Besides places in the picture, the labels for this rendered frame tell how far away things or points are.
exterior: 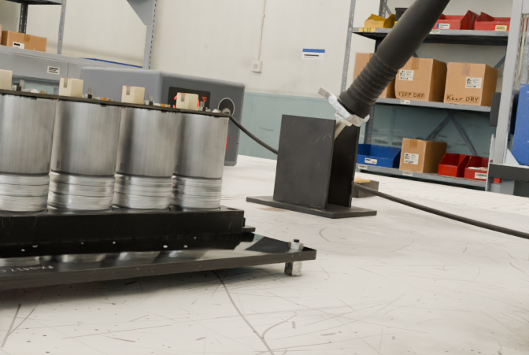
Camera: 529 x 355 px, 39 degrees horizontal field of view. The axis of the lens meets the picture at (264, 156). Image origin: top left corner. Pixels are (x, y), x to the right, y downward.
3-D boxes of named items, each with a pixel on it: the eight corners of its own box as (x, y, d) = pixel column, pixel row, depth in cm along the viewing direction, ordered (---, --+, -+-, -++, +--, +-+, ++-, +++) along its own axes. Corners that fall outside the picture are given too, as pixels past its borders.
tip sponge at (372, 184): (378, 195, 71) (379, 179, 71) (357, 197, 67) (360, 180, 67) (306, 184, 75) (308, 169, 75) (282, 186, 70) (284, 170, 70)
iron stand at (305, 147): (296, 263, 52) (382, 157, 48) (225, 177, 56) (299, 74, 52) (342, 256, 56) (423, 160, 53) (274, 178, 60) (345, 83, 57)
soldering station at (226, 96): (238, 172, 81) (248, 83, 80) (149, 169, 73) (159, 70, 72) (156, 157, 92) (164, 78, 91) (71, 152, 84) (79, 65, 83)
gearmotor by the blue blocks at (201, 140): (228, 230, 33) (241, 112, 32) (186, 231, 31) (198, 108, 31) (192, 220, 34) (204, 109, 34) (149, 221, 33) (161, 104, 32)
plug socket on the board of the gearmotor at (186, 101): (201, 111, 32) (203, 95, 32) (186, 109, 31) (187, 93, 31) (189, 109, 32) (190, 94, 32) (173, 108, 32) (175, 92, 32)
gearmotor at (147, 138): (179, 232, 31) (192, 107, 30) (130, 234, 29) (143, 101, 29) (142, 221, 32) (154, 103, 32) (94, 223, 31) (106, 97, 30)
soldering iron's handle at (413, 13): (355, 116, 51) (476, -42, 46) (332, 94, 52) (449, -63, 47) (372, 119, 53) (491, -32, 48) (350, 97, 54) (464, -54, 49)
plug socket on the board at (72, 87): (87, 98, 28) (90, 80, 28) (68, 96, 27) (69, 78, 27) (75, 97, 28) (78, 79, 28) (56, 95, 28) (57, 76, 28)
